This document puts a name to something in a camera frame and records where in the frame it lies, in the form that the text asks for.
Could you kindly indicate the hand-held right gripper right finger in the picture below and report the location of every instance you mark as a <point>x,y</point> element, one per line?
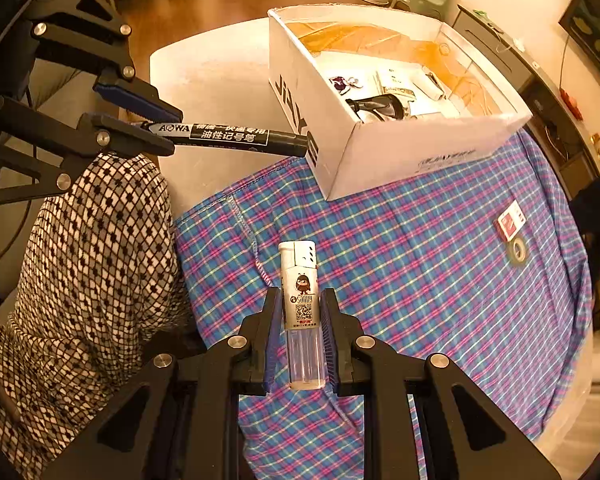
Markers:
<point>330,330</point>

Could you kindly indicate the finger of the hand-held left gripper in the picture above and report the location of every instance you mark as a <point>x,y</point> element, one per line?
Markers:
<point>140,102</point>
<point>130,137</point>

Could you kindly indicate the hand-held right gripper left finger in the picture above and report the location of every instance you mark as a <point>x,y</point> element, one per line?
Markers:
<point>272,320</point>

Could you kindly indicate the clear lighter white label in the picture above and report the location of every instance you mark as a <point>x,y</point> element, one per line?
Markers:
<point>302,300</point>

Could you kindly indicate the black marker pen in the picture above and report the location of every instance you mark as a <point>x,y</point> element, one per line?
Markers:
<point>230,137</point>

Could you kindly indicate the white cardboard box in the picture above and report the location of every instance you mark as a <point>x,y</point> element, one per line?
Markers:
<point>380,160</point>

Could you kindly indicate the black glasses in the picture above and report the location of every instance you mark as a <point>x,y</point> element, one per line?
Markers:
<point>377,107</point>

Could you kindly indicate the white charger plug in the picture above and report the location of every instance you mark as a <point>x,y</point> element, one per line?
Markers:
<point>434,85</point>

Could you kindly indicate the blue pink plaid cloth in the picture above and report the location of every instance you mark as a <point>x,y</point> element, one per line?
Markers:
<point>405,270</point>

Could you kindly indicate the person's patterned trousers leg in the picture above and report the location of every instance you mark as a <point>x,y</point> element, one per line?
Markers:
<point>90,270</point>

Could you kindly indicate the green tape roll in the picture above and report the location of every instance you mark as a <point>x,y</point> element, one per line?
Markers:
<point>519,256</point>

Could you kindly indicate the small red white box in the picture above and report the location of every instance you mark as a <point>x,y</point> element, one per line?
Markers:
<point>510,220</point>

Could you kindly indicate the red item on cabinet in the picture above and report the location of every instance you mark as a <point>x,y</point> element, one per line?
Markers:
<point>571,102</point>

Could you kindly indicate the long low wall cabinet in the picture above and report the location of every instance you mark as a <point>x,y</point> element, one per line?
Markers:
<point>545,85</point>

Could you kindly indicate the dark framed wall picture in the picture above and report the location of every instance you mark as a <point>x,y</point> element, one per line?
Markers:
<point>597,35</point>

